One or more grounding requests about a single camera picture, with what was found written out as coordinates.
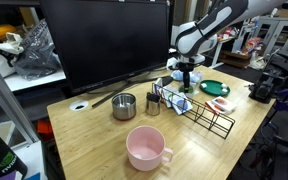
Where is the white cabinet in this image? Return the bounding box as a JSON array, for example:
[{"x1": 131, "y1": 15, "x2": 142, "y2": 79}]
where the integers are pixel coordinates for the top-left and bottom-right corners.
[{"x1": 232, "y1": 16, "x2": 288, "y2": 58}]

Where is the plastic bag of blue packets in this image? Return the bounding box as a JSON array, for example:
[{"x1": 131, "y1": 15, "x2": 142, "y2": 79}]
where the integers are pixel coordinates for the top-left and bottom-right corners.
[{"x1": 170, "y1": 68, "x2": 204, "y2": 85}]

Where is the white book orange black print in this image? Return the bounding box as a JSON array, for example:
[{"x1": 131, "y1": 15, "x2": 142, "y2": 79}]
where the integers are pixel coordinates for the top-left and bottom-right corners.
[{"x1": 205, "y1": 100, "x2": 226, "y2": 116}]

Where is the white book orange circle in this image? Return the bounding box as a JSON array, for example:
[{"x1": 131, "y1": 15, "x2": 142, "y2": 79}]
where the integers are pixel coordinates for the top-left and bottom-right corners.
[{"x1": 213, "y1": 95, "x2": 238, "y2": 113}]

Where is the black wire rack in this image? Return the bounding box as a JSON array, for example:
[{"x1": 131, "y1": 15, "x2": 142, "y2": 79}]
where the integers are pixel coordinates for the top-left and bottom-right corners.
[{"x1": 151, "y1": 82, "x2": 237, "y2": 140}]

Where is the white bag black print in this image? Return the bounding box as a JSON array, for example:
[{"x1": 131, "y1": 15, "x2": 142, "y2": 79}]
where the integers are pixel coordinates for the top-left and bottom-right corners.
[{"x1": 0, "y1": 32, "x2": 26, "y2": 78}]

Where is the white book green circle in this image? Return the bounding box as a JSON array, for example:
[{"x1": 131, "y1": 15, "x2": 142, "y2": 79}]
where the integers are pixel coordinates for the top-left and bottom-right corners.
[{"x1": 178, "y1": 83, "x2": 198, "y2": 100}]

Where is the white book small green print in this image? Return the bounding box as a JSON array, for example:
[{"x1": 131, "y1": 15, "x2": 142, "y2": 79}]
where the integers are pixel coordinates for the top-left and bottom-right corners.
[{"x1": 162, "y1": 84, "x2": 182, "y2": 109}]

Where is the pink mug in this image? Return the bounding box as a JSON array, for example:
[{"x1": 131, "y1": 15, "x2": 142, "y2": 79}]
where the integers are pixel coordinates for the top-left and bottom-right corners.
[{"x1": 125, "y1": 125, "x2": 174, "y2": 173}]

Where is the black machine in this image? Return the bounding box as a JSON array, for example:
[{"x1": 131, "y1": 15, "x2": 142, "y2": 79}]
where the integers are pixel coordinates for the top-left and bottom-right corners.
[{"x1": 248, "y1": 53, "x2": 288, "y2": 104}]

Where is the white floor bag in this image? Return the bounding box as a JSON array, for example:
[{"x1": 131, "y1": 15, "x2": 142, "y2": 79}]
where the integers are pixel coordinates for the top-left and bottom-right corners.
[{"x1": 248, "y1": 49, "x2": 269, "y2": 71}]

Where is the grey plastic bag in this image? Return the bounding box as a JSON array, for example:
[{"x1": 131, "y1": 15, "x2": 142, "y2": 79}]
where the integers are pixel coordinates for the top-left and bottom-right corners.
[{"x1": 13, "y1": 19, "x2": 62, "y2": 82}]

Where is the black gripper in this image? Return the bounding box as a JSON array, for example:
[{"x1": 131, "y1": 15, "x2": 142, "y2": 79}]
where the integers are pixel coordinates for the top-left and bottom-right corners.
[{"x1": 177, "y1": 61, "x2": 196, "y2": 92}]

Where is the black bottle green logo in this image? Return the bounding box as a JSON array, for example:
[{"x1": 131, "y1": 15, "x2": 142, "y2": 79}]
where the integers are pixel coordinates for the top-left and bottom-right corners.
[{"x1": 0, "y1": 128, "x2": 29, "y2": 180}]

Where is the white cable grommet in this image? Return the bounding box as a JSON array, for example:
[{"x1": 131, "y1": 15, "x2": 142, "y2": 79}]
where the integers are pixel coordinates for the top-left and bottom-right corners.
[{"x1": 68, "y1": 99, "x2": 90, "y2": 112}]

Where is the plain white book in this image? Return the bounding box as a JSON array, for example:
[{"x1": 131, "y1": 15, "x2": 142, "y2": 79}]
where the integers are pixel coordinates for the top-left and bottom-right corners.
[{"x1": 153, "y1": 77, "x2": 165, "y2": 98}]

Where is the wide steel cup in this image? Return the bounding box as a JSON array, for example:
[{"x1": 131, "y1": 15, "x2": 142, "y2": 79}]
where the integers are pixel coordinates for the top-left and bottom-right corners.
[{"x1": 111, "y1": 92, "x2": 137, "y2": 121}]

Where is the black monitor stand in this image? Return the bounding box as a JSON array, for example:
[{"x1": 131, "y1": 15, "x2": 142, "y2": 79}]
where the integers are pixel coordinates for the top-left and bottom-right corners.
[{"x1": 91, "y1": 68, "x2": 172, "y2": 109}]

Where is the slanted aluminium frame post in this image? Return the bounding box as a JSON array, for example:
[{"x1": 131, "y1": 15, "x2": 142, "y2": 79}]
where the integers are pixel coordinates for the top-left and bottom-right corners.
[{"x1": 0, "y1": 49, "x2": 41, "y2": 144}]

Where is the black computer monitor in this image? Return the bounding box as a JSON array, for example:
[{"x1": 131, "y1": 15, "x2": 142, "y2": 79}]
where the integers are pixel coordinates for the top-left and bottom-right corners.
[{"x1": 38, "y1": 0, "x2": 172, "y2": 95}]

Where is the white shelf board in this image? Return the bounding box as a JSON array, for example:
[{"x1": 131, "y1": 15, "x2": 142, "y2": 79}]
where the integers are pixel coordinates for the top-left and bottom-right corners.
[{"x1": 0, "y1": 68, "x2": 67, "y2": 100}]

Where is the purple book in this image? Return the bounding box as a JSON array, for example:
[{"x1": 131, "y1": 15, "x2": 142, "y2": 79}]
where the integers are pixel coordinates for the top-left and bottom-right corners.
[{"x1": 0, "y1": 169, "x2": 24, "y2": 180}]

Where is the white book blue circle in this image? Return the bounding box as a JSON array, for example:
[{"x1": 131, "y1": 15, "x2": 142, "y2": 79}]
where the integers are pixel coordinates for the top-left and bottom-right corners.
[{"x1": 170, "y1": 93, "x2": 193, "y2": 116}]

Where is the orange object under table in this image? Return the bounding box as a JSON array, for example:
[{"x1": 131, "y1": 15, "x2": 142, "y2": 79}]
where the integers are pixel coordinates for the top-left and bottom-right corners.
[{"x1": 36, "y1": 118, "x2": 54, "y2": 135}]

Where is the small steel pitcher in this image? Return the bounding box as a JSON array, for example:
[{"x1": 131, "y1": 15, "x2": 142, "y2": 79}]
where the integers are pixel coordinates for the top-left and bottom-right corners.
[{"x1": 145, "y1": 91, "x2": 161, "y2": 117}]

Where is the green plate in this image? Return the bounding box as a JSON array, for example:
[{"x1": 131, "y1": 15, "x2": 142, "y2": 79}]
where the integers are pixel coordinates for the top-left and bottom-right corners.
[{"x1": 198, "y1": 79, "x2": 232, "y2": 98}]

